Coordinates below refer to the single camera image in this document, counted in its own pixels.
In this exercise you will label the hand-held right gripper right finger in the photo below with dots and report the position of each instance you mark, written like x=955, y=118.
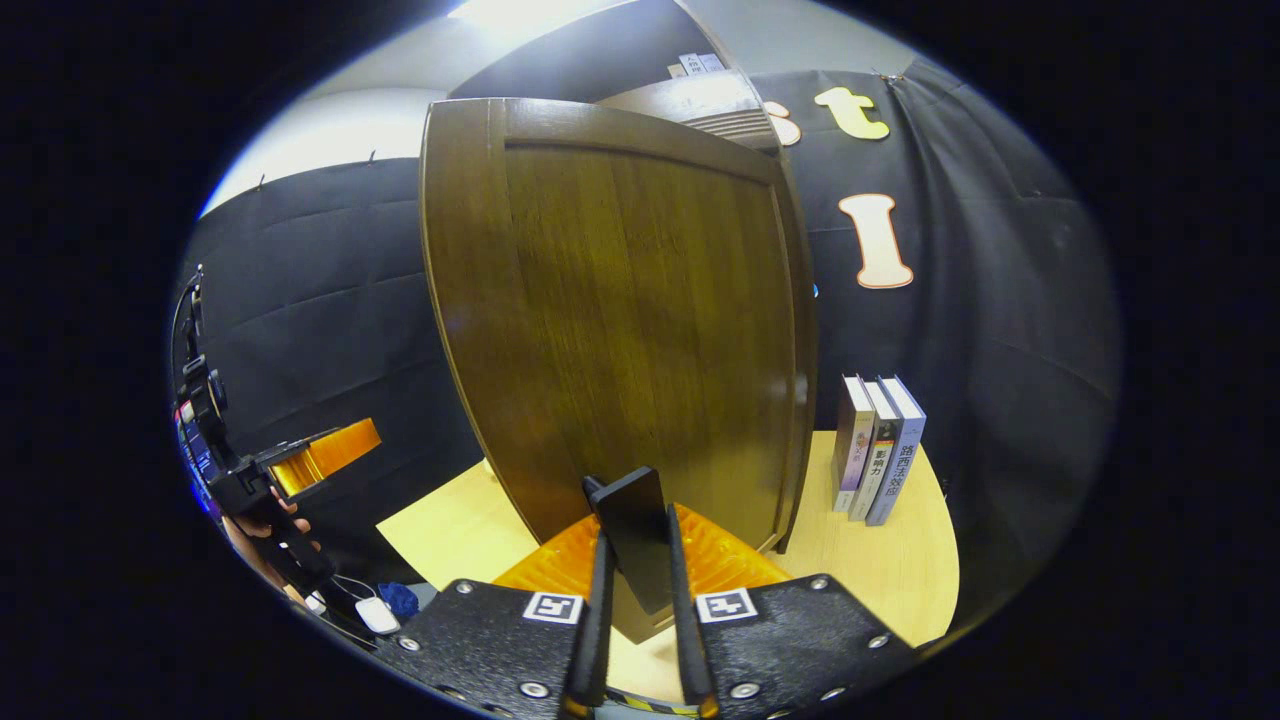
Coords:
x=688, y=640

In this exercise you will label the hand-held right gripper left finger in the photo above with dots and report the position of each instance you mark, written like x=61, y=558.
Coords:
x=598, y=630

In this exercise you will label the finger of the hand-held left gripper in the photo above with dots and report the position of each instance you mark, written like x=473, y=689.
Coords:
x=325, y=455

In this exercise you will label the wooden shoe cabinet door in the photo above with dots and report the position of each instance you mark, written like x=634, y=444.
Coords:
x=620, y=330

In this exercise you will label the wooden double-door shoe cabinet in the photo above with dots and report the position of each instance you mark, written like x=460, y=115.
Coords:
x=620, y=50

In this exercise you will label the blue cloth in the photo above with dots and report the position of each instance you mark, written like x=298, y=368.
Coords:
x=402, y=600

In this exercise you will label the small white device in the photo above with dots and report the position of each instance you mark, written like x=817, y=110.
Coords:
x=377, y=615

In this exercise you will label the purple and white book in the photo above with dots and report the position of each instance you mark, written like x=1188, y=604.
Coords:
x=852, y=450

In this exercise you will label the dark-spined book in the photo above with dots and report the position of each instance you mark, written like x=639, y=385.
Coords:
x=876, y=460

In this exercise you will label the grey-blue book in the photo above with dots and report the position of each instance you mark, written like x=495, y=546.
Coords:
x=898, y=460

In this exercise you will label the black backdrop cloth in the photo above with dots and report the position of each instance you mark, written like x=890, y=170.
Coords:
x=1000, y=350

